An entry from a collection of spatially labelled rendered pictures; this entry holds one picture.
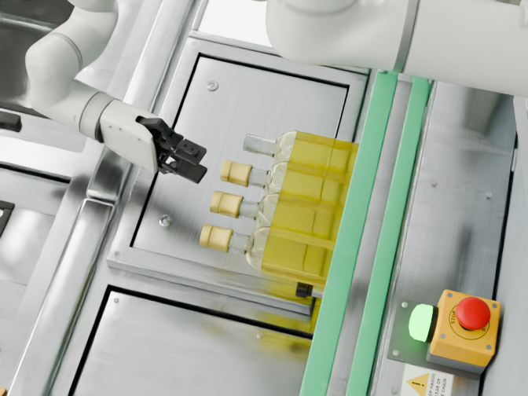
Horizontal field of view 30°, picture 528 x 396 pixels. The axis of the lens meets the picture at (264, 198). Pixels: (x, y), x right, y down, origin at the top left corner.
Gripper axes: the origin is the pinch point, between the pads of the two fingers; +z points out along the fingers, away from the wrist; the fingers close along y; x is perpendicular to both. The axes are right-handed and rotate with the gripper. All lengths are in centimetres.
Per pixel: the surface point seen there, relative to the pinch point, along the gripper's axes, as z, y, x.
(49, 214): -21.5, -17.0, -12.0
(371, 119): 23.1, 13.7, 11.7
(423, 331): 43, 20, -17
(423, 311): 42.0, 21.1, -15.3
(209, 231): 8.8, 1.6, -9.9
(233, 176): 7.2, 1.2, 0.3
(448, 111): 32.3, 15.6, 17.2
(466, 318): 47, 25, -16
